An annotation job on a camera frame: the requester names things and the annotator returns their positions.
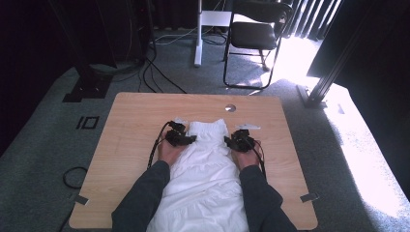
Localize black metal profile stand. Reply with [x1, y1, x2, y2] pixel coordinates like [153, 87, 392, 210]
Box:
[296, 0, 380, 110]

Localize black stand with base plate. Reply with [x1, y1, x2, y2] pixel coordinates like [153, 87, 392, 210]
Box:
[47, 0, 114, 103]

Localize person's left hand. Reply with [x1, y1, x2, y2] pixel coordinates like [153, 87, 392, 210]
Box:
[157, 138, 186, 167]

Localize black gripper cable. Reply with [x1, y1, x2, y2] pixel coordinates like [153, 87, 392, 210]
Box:
[247, 137, 268, 180]
[146, 120, 174, 171]

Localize black folding chair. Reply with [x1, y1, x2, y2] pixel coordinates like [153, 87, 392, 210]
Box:
[222, 0, 295, 91]

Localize dark equipment rack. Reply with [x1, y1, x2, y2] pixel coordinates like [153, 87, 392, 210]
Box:
[93, 0, 157, 67]

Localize dark striped curtain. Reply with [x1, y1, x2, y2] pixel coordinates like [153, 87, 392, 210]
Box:
[282, 0, 343, 42]

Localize black cable loop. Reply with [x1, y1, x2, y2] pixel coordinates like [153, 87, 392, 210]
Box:
[62, 165, 89, 190]

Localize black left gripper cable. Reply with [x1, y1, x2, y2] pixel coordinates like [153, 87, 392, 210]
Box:
[146, 120, 174, 171]

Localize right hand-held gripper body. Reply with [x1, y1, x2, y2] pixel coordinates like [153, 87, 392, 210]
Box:
[232, 123, 262, 154]

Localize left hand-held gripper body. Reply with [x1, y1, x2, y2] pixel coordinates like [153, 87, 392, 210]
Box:
[164, 118, 190, 148]

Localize grey tape piece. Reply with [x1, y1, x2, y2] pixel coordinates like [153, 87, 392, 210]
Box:
[299, 191, 320, 204]
[73, 194, 91, 207]

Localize white skirt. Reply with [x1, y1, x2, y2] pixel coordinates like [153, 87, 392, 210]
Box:
[146, 118, 250, 232]

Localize black floor cables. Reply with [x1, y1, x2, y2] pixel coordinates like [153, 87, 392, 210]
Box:
[137, 57, 188, 95]

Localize white desk leg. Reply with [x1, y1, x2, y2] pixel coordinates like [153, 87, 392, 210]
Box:
[193, 0, 234, 69]

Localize black curtain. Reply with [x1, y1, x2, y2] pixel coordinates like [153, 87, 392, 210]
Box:
[306, 0, 410, 197]

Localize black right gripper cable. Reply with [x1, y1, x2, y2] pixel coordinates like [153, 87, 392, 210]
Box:
[247, 137, 268, 180]

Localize person's right hand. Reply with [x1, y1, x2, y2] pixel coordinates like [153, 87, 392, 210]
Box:
[230, 140, 261, 172]

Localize white floor cable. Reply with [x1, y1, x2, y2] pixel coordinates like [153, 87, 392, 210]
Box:
[154, 26, 199, 46]

